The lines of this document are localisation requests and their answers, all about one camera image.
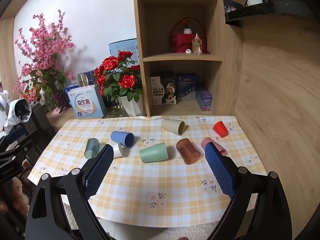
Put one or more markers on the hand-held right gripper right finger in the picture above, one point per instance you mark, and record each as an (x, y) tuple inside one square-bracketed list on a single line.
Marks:
[(220, 170)]

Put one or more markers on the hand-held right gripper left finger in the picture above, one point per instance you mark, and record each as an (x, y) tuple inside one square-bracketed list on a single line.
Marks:
[(98, 171)]

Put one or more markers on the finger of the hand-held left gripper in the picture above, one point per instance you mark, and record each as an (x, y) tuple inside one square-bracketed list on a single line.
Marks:
[(15, 133)]

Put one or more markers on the grey translucent cup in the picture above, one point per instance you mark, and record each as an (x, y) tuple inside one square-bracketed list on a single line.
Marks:
[(92, 148)]

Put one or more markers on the pink cup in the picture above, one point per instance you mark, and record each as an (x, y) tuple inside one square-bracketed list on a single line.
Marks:
[(217, 145)]

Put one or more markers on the white cup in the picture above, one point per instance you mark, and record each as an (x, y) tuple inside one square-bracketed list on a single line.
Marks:
[(119, 151)]

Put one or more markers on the brown translucent cup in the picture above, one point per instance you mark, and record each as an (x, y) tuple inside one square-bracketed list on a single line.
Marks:
[(187, 152)]

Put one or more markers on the blue cup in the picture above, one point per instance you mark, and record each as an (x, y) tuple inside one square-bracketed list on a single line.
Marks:
[(122, 138)]

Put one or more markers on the red cup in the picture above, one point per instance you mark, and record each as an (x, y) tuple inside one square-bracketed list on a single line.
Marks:
[(220, 129)]

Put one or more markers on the green cup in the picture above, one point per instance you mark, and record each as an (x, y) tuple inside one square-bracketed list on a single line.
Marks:
[(153, 153)]

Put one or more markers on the beige cup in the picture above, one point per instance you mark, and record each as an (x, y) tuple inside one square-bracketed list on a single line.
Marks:
[(173, 126)]

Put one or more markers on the person's left hand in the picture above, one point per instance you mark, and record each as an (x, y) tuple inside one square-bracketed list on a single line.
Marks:
[(20, 195)]

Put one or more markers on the white cloth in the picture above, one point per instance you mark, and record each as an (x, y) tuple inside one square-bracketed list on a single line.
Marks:
[(12, 116)]

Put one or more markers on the yellow checkered floral tablecloth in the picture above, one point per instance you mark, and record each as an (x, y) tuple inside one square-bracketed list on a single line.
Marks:
[(152, 185)]

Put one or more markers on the glass tray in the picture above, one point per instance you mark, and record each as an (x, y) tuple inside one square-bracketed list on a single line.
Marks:
[(113, 112)]

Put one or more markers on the white carton with blue print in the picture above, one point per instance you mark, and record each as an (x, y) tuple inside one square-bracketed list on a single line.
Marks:
[(86, 103)]

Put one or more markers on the purple box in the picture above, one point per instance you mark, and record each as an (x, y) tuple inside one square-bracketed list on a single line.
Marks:
[(204, 100)]

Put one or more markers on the white faceted vase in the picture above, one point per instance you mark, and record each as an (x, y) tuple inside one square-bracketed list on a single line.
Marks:
[(132, 106)]

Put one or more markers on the pink blossom branches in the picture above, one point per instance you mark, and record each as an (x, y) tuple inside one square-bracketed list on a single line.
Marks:
[(47, 55)]

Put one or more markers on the gold bottle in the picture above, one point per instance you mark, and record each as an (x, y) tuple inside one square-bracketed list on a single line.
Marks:
[(82, 80)]

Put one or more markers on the dark blue box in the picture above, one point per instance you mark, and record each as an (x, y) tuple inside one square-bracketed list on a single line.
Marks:
[(186, 86)]

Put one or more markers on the red rose bouquet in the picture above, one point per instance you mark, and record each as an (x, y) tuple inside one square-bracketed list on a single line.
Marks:
[(117, 77)]

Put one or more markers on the dark snack box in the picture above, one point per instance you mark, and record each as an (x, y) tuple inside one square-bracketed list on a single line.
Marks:
[(163, 88)]

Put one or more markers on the wooden shelf unit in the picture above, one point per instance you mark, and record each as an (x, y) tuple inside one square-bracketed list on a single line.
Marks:
[(180, 58)]

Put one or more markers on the light blue box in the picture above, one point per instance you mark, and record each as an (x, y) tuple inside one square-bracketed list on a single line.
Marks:
[(123, 47)]

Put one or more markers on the glass perfume bottle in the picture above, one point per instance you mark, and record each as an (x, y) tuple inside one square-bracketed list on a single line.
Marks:
[(197, 45)]

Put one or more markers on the black speckled counter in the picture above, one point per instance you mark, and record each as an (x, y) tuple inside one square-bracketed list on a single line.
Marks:
[(275, 8)]

